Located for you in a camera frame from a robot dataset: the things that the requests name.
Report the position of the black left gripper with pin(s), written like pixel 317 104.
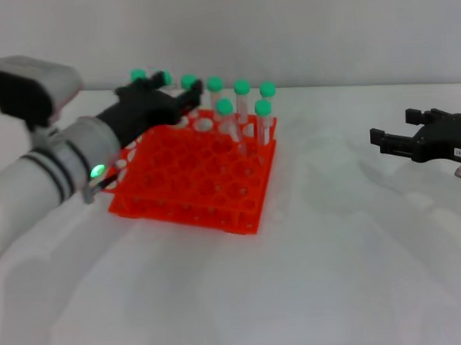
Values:
pixel 142 107

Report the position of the orange test tube rack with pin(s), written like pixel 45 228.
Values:
pixel 199 174

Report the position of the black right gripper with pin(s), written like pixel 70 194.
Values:
pixel 449 141

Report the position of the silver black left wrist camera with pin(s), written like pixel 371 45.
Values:
pixel 21 87

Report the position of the green capped test tube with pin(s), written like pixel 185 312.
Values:
pixel 168 77
pixel 224 106
pixel 214 83
pixel 189 81
pixel 137 74
pixel 241 87
pixel 267 89
pixel 263 107

